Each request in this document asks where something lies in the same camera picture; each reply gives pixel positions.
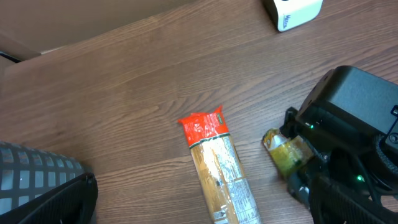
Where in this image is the orange noodle packet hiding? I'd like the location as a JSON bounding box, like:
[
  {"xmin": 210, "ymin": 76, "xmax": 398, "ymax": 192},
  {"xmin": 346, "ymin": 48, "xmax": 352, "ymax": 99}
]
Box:
[{"xmin": 178, "ymin": 107, "xmax": 262, "ymax": 224}]

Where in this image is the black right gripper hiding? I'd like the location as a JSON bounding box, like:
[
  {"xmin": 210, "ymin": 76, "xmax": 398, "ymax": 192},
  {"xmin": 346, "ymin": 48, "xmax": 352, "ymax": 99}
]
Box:
[{"xmin": 280, "ymin": 65, "xmax": 397, "ymax": 224}]

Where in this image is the white barcode scanner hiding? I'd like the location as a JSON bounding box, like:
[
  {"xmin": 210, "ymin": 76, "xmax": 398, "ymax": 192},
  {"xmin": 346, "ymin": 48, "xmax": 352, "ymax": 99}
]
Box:
[{"xmin": 262, "ymin": 0, "xmax": 323, "ymax": 32}]

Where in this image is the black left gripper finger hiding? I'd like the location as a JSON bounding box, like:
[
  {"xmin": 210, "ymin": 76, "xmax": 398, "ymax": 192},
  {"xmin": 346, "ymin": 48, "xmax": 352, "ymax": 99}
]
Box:
[{"xmin": 1, "ymin": 172, "xmax": 98, "ymax": 224}]

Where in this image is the green tea packet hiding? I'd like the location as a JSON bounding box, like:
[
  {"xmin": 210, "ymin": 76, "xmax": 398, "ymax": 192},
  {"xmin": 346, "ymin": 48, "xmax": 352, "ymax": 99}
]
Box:
[{"xmin": 262, "ymin": 128, "xmax": 313, "ymax": 179}]

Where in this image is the grey plastic basket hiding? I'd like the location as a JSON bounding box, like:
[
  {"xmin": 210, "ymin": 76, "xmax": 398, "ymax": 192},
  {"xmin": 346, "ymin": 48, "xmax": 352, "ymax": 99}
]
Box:
[{"xmin": 1, "ymin": 141, "xmax": 91, "ymax": 215}]

